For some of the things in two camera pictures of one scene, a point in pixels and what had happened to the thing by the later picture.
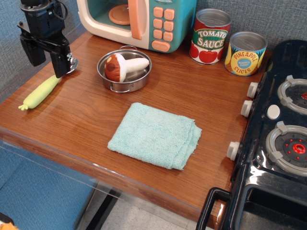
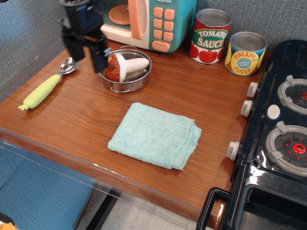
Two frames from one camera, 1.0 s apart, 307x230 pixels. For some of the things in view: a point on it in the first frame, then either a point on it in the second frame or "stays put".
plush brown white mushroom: [116, 66] stays put
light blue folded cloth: [159, 137] stays put
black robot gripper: [45, 25] → [85, 22]
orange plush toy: [8, 226] stays put
